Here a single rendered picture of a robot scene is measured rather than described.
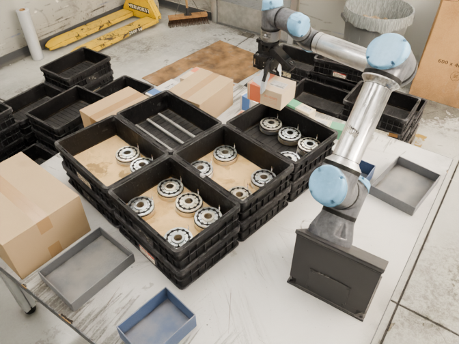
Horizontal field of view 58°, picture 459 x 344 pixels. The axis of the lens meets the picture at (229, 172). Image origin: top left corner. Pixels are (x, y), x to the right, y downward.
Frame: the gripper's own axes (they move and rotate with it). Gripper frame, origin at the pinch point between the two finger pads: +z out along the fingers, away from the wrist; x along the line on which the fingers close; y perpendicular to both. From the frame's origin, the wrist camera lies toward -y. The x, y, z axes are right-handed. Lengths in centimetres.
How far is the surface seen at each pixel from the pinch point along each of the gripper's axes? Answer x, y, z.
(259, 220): 37, -19, 36
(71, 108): 4, 142, 61
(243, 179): 28.1, -5.1, 27.5
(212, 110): -12, 40, 33
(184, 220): 59, 1, 27
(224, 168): 27.3, 5.0, 27.4
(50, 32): -110, 327, 95
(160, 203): 58, 14, 27
